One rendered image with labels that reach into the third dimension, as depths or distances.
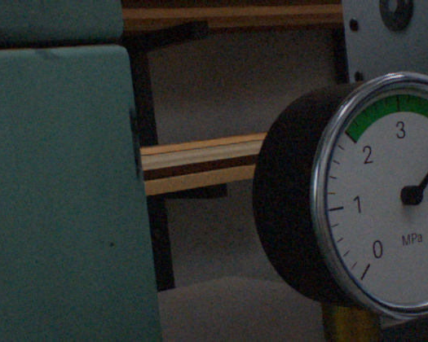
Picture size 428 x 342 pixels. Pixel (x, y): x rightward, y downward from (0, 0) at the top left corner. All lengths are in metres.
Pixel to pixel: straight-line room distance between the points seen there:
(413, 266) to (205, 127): 3.08
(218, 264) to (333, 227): 3.12
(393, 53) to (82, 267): 0.37
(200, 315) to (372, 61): 0.34
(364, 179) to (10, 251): 0.09
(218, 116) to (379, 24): 2.76
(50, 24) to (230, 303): 0.12
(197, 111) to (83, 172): 3.04
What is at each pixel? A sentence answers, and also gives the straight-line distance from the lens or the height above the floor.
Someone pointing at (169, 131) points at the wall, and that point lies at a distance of 3.22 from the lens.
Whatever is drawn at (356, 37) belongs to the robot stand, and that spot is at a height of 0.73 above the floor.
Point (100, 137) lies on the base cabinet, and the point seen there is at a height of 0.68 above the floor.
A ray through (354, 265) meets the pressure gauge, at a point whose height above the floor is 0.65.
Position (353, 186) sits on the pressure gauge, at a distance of 0.22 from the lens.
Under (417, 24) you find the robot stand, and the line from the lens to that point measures 0.57.
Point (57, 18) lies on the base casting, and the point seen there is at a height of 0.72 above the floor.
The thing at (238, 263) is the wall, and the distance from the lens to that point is 3.40.
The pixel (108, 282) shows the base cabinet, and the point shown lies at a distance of 0.26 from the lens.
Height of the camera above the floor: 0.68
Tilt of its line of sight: 3 degrees down
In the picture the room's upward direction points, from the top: 7 degrees counter-clockwise
